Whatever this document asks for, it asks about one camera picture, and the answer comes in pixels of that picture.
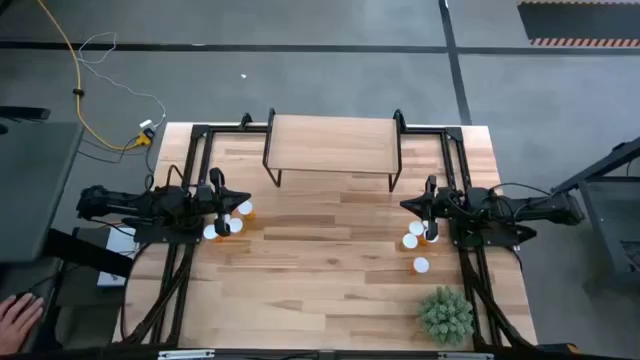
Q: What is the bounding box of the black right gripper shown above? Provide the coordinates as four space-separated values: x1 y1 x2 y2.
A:
399 174 464 241

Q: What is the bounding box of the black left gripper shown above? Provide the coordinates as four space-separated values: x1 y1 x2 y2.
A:
193 167 252 237

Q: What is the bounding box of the wooden shelf with black legs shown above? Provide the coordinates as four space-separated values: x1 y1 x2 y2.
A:
262 107 407 194

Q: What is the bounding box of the green artificial plant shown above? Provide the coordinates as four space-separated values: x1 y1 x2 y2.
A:
416 285 475 347

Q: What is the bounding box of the white power supply box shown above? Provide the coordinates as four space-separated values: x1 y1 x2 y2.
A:
96 225 142 289

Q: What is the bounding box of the black diagonal bar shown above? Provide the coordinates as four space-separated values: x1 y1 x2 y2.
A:
43 228 135 279

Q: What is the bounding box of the grey desk top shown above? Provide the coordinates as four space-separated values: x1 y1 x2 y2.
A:
0 121 85 265

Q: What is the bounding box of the orange tipped black object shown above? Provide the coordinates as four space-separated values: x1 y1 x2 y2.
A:
538 342 581 355

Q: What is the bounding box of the black flat bar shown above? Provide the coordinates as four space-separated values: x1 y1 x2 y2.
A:
0 105 52 122

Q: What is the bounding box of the black mat with hazard stripes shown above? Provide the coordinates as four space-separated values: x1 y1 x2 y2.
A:
516 0 640 49

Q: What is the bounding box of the person's hand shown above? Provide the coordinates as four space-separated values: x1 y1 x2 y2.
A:
0 293 45 354

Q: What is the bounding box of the black aluminium frame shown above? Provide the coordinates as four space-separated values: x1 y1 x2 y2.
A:
113 112 540 354

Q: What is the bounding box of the black cable bundle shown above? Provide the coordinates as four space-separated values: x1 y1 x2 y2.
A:
459 247 539 349
118 242 195 346

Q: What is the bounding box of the thin white cable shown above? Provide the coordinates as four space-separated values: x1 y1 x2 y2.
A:
76 31 168 129

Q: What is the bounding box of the silver metal bracket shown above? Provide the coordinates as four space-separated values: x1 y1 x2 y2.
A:
437 351 495 360
157 349 216 360

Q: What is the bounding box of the black metal frame table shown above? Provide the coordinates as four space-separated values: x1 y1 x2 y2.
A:
549 135 640 292

